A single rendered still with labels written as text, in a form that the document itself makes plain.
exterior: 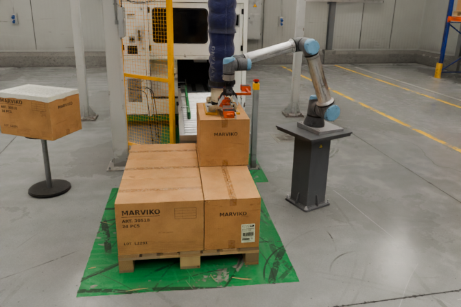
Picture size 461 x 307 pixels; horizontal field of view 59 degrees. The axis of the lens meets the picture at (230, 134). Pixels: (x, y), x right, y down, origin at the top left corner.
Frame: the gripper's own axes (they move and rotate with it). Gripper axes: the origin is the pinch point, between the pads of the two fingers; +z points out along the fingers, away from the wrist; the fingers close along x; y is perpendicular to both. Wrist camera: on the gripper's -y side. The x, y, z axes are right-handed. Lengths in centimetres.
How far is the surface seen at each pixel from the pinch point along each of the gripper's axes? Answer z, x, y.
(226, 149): 38.7, 0.0, 9.7
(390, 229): 107, -142, -12
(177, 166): 53, 40, 11
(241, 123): 16.1, -12.4, 9.8
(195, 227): 74, 28, -50
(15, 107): 19, 185, 79
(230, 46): -42, -5, 35
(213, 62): -29.2, 9.2, 34.7
